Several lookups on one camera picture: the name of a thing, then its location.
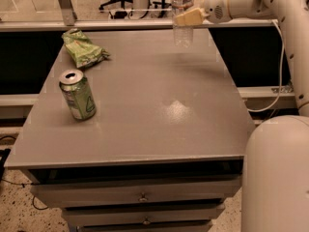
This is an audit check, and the grey drawer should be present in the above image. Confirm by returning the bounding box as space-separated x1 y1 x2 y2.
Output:
62 203 225 226
31 177 241 208

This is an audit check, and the grey drawer cabinet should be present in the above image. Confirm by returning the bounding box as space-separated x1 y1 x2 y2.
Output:
7 29 254 232

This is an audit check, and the grey metal railing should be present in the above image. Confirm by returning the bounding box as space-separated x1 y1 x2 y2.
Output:
0 18 273 32

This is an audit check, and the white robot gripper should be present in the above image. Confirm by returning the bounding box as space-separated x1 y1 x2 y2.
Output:
173 0 232 26

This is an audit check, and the top grey drawer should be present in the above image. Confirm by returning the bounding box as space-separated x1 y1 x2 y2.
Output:
31 177 241 208

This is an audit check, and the black floor cable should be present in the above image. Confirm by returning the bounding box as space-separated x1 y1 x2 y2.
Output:
0 135 49 211

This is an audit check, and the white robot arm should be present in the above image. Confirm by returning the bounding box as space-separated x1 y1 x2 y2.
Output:
173 0 309 232

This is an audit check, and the white cable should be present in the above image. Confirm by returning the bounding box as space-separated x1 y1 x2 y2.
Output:
246 19 287 114

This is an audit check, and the green soda can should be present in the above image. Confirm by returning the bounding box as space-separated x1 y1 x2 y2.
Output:
59 70 97 121

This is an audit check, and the green chip bag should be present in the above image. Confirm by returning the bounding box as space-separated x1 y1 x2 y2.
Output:
62 28 110 69

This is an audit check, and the clear plastic water bottle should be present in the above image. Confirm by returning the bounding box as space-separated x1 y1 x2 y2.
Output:
171 0 194 47

